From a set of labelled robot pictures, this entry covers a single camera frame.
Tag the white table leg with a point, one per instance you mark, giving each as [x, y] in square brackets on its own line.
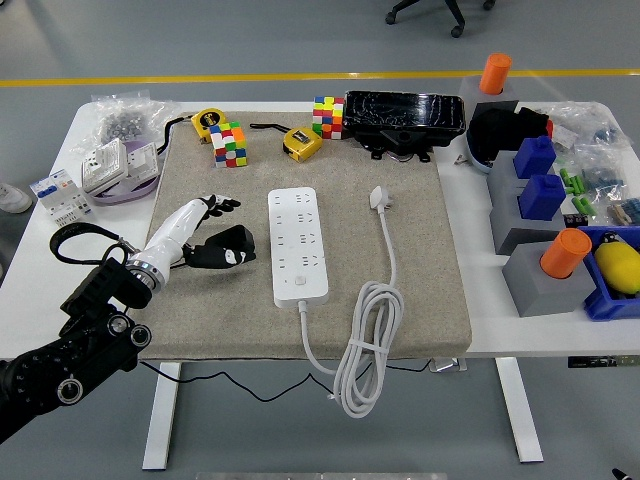
[520, 410]
[161, 415]

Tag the black office chair base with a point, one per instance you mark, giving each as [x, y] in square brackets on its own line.
[452, 12]

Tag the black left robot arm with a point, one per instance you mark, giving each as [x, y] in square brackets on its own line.
[90, 345]

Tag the clear bag with white label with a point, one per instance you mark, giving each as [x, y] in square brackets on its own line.
[565, 132]

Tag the clear bag of mixed parts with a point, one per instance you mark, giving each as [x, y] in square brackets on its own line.
[625, 210]

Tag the black cracked screen device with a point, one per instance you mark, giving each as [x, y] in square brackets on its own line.
[400, 112]

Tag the blue plastic bin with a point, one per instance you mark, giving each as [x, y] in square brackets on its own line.
[607, 305]

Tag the grey block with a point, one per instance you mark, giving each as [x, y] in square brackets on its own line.
[500, 175]
[505, 225]
[540, 295]
[470, 92]

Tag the tall colourful puzzle cube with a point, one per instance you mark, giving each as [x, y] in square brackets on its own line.
[327, 117]

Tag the yellow tape measure black dial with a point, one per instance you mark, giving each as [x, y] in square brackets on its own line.
[207, 122]

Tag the white shoe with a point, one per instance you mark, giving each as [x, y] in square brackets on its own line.
[14, 198]

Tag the green peg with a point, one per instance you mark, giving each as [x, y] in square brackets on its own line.
[591, 207]
[564, 177]
[576, 185]
[579, 204]

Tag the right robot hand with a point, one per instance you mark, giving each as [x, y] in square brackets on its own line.
[622, 475]

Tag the white switch panel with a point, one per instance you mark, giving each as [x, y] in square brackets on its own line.
[142, 160]

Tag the blue block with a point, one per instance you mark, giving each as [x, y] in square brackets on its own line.
[541, 197]
[534, 157]

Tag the yellow rounded object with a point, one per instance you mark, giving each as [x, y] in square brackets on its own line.
[620, 267]

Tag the clear bag of blue parts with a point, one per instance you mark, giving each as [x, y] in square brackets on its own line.
[602, 175]
[605, 135]

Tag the black power adapter plug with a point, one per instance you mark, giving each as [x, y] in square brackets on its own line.
[235, 237]

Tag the white power strip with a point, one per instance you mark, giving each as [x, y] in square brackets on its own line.
[295, 270]

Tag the metal table bracket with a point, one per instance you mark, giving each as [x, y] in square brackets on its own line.
[447, 365]

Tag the orange cylinder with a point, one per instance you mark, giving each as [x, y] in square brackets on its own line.
[495, 72]
[565, 252]

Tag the white circuit breaker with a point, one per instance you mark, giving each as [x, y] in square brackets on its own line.
[55, 195]

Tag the white and blue bowl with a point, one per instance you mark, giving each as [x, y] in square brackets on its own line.
[477, 157]

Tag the clear bag of metal nuts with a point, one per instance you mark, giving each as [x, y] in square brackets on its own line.
[120, 125]

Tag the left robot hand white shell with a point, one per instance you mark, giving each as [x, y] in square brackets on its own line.
[170, 235]

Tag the white boxed wall socket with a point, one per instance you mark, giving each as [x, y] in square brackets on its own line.
[102, 167]

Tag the grey-brown mat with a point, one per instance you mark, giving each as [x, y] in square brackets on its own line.
[225, 310]

